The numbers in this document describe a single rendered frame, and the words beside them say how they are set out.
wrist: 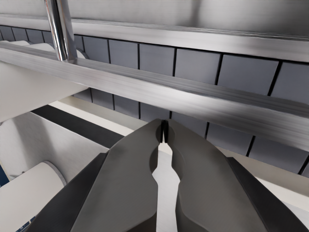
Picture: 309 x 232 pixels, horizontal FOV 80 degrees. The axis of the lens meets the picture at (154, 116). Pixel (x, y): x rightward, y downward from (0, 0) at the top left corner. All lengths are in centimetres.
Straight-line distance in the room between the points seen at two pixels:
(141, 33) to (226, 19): 8
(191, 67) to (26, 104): 15
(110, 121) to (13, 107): 8
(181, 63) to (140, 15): 10
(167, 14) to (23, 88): 16
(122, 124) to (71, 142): 19
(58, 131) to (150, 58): 25
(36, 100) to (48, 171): 29
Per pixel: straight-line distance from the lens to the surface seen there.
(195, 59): 16
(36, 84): 20
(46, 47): 28
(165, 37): 17
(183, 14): 22
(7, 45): 20
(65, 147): 39
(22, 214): 47
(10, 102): 19
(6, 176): 69
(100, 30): 22
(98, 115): 20
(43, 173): 48
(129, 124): 18
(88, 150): 33
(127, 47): 20
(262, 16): 20
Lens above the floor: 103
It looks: 48 degrees down
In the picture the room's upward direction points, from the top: 129 degrees counter-clockwise
